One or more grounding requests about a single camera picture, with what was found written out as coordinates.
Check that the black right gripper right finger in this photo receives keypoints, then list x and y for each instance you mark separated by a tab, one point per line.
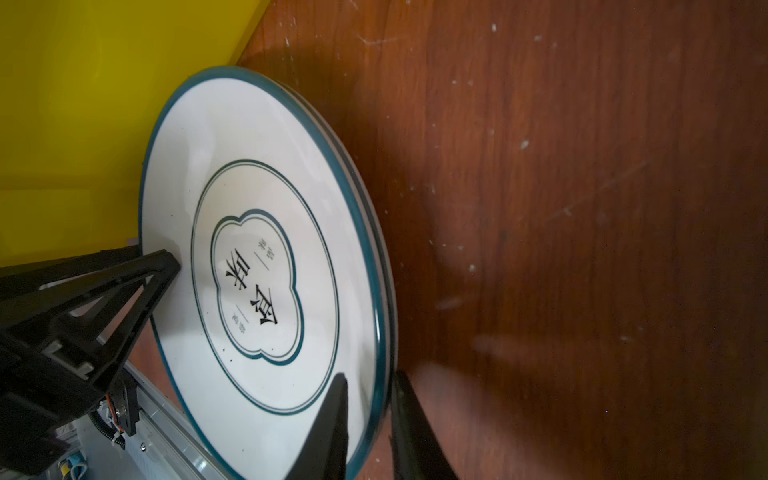
416	451

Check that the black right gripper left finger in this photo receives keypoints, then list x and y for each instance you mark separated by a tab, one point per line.
324	453

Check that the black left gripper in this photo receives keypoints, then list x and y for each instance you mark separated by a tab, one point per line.
67	329

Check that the white plate teal quatrefoil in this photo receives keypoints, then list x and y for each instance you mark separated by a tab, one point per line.
274	296

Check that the yellow plastic bin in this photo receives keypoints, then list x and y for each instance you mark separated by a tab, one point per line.
82	85

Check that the aluminium frame rail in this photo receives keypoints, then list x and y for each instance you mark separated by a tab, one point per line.
165	446

